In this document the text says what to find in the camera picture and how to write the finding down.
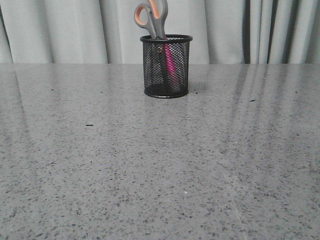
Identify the grey orange handled scissors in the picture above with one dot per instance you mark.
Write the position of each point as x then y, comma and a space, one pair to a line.
152, 18

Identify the grey curtain backdrop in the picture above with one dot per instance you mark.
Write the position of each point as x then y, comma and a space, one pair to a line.
104, 31

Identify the black mesh pen holder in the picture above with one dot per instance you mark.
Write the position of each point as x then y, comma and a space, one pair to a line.
180, 49

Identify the pink marker pen clear cap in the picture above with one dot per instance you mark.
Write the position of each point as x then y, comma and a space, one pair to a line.
173, 82

